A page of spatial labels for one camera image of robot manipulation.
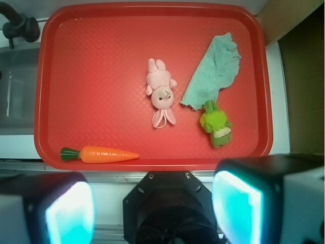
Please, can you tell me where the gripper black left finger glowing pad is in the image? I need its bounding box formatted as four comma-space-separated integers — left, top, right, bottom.
1, 172, 95, 243

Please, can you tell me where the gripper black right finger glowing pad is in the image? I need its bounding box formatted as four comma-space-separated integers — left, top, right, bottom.
212, 154, 324, 243

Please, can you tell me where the orange toy carrot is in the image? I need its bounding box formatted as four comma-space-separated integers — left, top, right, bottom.
60, 146, 140, 164

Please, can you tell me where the green plush bunny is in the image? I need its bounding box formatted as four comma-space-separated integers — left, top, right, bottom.
200, 100, 233, 148

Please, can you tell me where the teal terry cloth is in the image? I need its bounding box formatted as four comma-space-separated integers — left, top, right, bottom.
180, 32, 241, 111

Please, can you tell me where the steel sink basin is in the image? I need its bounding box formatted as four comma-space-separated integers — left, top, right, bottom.
1, 43, 40, 135

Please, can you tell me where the red plastic tray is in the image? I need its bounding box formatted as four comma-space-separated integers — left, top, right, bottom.
34, 2, 273, 171

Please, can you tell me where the pink plush bunny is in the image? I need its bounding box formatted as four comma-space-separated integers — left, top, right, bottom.
146, 58, 177, 129

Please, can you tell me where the black faucet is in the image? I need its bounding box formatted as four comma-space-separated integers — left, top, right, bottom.
1, 2, 41, 49

